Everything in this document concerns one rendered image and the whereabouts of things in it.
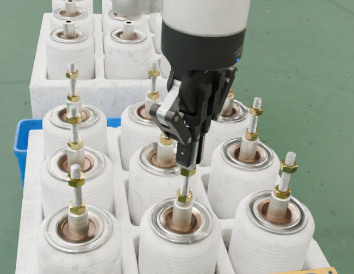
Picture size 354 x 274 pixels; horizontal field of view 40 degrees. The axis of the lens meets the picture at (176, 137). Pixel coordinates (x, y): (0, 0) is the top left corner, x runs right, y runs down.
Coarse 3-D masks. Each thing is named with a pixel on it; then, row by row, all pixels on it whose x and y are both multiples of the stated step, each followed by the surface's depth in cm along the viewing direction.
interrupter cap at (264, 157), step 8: (224, 144) 70; (232, 144) 70; (240, 144) 71; (264, 144) 71; (224, 152) 69; (232, 152) 69; (256, 152) 70; (264, 152) 69; (272, 152) 69; (232, 160) 67; (240, 160) 67; (248, 160) 68; (256, 160) 68; (264, 160) 68; (272, 160) 68; (240, 168) 66; (248, 168) 66; (256, 168) 66; (264, 168) 66
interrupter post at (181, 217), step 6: (174, 204) 55; (180, 204) 55; (192, 204) 55; (174, 210) 56; (180, 210) 55; (186, 210) 55; (174, 216) 56; (180, 216) 55; (186, 216) 55; (174, 222) 56; (180, 222) 56; (186, 222) 56
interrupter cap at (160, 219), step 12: (156, 204) 59; (168, 204) 59; (156, 216) 57; (168, 216) 58; (192, 216) 58; (204, 216) 58; (156, 228) 55; (168, 228) 56; (180, 228) 56; (192, 228) 56; (204, 228) 56; (168, 240) 54; (180, 240) 54; (192, 240) 54
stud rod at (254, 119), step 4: (256, 100) 64; (260, 100) 64; (256, 104) 64; (260, 104) 64; (256, 108) 64; (252, 116) 65; (256, 116) 65; (252, 120) 65; (256, 120) 65; (252, 124) 66; (256, 124) 66; (252, 128) 66; (252, 132) 66
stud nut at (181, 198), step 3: (180, 189) 55; (189, 189) 55; (177, 192) 55; (189, 192) 55; (177, 195) 54; (180, 195) 54; (189, 195) 54; (192, 195) 55; (177, 198) 55; (180, 198) 54; (183, 198) 54; (186, 198) 54; (189, 198) 54; (180, 201) 55; (183, 201) 54; (186, 201) 54; (189, 201) 55
